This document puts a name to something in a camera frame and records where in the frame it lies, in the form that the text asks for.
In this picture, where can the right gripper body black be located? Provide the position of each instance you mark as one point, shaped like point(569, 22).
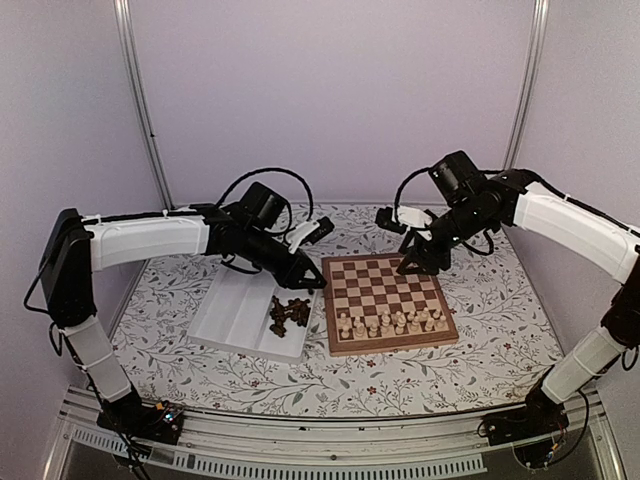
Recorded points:
point(443, 256)

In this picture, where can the light chess king piece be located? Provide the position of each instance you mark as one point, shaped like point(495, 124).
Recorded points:
point(386, 327)

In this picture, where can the light chess bishop piece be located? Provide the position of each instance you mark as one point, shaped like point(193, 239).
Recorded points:
point(359, 331)

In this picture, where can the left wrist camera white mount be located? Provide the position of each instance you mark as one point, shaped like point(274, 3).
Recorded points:
point(310, 231)

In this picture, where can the white plastic compartment tray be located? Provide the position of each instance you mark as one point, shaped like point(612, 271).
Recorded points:
point(234, 317)

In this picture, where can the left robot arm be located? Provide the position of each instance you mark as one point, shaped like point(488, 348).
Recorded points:
point(80, 246)

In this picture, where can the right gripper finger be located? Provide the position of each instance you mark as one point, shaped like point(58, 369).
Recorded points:
point(407, 250)
point(421, 267)

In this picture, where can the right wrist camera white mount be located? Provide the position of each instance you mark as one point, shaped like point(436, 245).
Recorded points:
point(404, 218)

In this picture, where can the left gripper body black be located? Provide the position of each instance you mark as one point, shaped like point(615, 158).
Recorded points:
point(257, 247)

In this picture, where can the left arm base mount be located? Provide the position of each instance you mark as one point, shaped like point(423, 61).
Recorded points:
point(161, 422)

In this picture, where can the pile of dark chess pieces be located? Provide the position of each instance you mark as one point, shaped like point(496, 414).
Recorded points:
point(297, 310)

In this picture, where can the left aluminium frame post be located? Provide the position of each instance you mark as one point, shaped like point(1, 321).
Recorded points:
point(128, 46)

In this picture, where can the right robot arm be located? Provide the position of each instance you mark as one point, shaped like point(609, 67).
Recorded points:
point(584, 263)

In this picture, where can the front aluminium rail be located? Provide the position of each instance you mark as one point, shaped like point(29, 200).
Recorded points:
point(231, 445)

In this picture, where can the wooden chess board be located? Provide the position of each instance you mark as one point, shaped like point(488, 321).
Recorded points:
point(366, 285)

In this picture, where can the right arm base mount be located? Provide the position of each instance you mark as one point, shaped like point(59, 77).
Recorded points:
point(539, 416)

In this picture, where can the aluminium frame post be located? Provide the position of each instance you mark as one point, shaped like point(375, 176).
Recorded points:
point(128, 46)
point(532, 65)

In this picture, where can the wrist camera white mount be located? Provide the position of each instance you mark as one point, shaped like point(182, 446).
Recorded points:
point(404, 218)
point(310, 231)

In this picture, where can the right aluminium frame post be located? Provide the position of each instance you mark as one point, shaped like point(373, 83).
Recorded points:
point(532, 65)

